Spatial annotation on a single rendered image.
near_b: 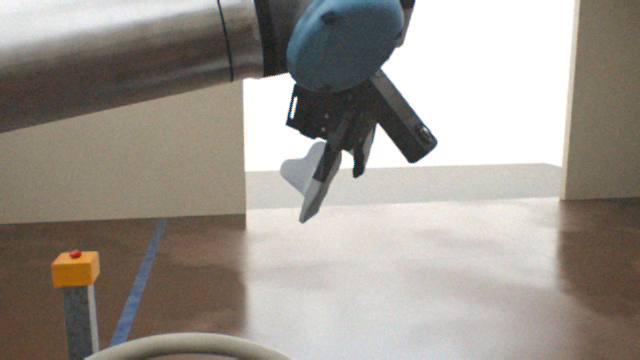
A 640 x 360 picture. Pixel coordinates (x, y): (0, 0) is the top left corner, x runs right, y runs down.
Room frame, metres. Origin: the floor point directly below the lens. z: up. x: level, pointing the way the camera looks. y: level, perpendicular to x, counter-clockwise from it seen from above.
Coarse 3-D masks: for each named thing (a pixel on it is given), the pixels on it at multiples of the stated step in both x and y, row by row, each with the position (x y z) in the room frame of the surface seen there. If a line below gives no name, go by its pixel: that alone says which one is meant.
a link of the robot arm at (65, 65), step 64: (0, 0) 0.36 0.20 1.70; (64, 0) 0.35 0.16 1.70; (128, 0) 0.36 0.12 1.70; (192, 0) 0.36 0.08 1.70; (256, 0) 0.37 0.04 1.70; (320, 0) 0.37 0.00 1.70; (384, 0) 0.38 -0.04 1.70; (0, 64) 0.33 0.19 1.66; (64, 64) 0.34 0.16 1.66; (128, 64) 0.36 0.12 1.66; (192, 64) 0.37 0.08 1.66; (256, 64) 0.39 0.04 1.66; (320, 64) 0.39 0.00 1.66; (0, 128) 0.36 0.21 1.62
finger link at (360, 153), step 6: (366, 138) 0.67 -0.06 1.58; (360, 144) 0.67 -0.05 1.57; (366, 144) 0.68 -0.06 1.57; (354, 150) 0.69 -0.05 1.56; (360, 150) 0.67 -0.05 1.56; (366, 150) 0.69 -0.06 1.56; (354, 156) 0.70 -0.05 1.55; (360, 156) 0.69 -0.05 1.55; (366, 156) 0.70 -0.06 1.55; (354, 162) 0.71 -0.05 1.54; (360, 162) 0.70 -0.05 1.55; (366, 162) 0.71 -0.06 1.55; (354, 168) 0.71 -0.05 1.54; (360, 168) 0.71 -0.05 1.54; (354, 174) 0.72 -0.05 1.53; (360, 174) 0.71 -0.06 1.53
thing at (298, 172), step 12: (312, 144) 0.61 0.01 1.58; (324, 144) 0.61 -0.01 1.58; (312, 156) 0.61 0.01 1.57; (288, 168) 0.61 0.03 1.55; (300, 168) 0.61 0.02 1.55; (312, 168) 0.60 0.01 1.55; (336, 168) 0.60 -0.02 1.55; (288, 180) 0.61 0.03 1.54; (300, 180) 0.60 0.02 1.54; (312, 180) 0.59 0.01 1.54; (300, 192) 0.60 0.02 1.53; (312, 192) 0.59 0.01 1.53; (324, 192) 0.60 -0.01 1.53; (312, 204) 0.59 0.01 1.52; (300, 216) 0.60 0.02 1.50; (312, 216) 0.60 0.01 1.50
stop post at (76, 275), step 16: (64, 256) 1.73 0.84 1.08; (80, 256) 1.73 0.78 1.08; (96, 256) 1.76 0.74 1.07; (64, 272) 1.66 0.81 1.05; (80, 272) 1.67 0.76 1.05; (96, 272) 1.74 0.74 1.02; (64, 288) 1.68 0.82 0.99; (80, 288) 1.69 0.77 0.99; (64, 304) 1.68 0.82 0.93; (80, 304) 1.69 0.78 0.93; (80, 320) 1.69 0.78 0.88; (80, 336) 1.69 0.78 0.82; (96, 336) 1.75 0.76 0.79; (80, 352) 1.68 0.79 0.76; (96, 352) 1.73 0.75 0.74
